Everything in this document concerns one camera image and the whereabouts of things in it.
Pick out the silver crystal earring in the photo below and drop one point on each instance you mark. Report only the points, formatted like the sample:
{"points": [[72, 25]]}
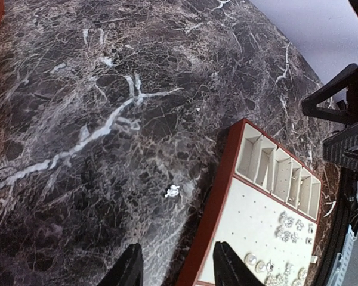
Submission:
{"points": [[172, 191]]}

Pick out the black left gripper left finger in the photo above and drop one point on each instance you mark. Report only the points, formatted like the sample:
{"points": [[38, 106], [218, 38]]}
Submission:
{"points": [[128, 269]]}

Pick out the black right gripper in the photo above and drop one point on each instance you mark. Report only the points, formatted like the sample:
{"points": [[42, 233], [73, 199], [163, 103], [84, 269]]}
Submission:
{"points": [[337, 101]]}

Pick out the white slotted cable duct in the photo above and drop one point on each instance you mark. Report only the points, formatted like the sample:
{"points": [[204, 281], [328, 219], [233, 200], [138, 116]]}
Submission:
{"points": [[343, 258]]}

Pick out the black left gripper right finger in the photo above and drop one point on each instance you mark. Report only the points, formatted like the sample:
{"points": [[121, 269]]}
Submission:
{"points": [[229, 269]]}

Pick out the red jewelry tray insert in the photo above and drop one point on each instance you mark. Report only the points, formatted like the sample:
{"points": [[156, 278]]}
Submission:
{"points": [[263, 207]]}

